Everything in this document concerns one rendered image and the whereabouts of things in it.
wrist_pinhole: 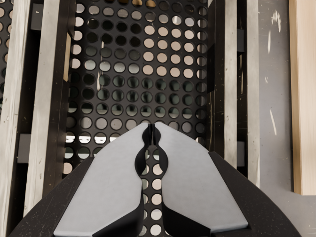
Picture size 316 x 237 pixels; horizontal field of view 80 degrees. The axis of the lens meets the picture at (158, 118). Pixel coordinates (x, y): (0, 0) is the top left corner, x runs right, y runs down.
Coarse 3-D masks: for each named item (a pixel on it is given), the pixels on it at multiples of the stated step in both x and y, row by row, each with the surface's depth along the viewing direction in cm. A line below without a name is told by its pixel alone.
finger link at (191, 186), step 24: (168, 144) 10; (192, 144) 10; (168, 168) 8; (192, 168) 8; (216, 168) 8; (168, 192) 7; (192, 192) 7; (216, 192) 7; (168, 216) 7; (192, 216) 6; (216, 216) 6; (240, 216) 6
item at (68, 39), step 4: (68, 36) 32; (68, 40) 32; (68, 44) 32; (68, 48) 32; (68, 52) 32; (68, 56) 32; (68, 60) 32; (64, 64) 31; (68, 64) 33; (64, 68) 31; (68, 68) 33; (64, 72) 31; (64, 76) 31
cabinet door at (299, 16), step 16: (304, 0) 39; (304, 16) 39; (304, 32) 39; (304, 48) 38; (304, 64) 38; (304, 80) 38; (304, 96) 38; (304, 112) 37; (304, 128) 37; (304, 144) 37; (304, 160) 36; (304, 176) 36; (304, 192) 36
